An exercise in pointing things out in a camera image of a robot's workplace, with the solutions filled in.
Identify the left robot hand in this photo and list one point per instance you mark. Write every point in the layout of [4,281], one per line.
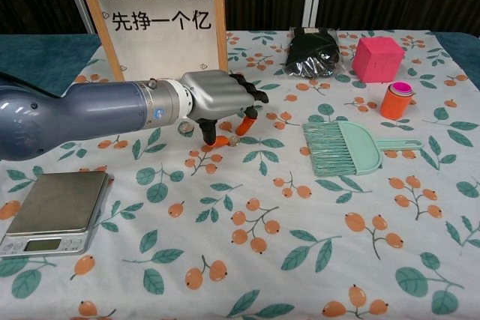
[217,95]

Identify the silver coin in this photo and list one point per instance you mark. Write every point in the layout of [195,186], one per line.
[186,129]
[234,141]

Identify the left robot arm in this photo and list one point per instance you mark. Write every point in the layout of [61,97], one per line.
[93,106]

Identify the black gloves in plastic bag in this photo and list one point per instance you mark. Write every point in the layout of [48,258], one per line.
[311,50]

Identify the mint green brush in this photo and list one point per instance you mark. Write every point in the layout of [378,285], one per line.
[330,149]

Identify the mint green dustpan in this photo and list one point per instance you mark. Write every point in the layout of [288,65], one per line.
[365,147]

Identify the pink foam cube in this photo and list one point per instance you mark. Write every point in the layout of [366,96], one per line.
[375,61]

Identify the floral tablecloth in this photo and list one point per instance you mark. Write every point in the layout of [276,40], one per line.
[262,260]

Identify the orange cup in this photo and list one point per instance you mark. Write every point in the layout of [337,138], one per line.
[392,108]

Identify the magenta nested cup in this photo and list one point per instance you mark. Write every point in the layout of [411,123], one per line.
[400,87]

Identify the silver digital scale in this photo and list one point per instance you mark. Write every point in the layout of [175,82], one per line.
[56,204]

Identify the wooden frame money box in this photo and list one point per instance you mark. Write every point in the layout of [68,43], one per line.
[157,46]

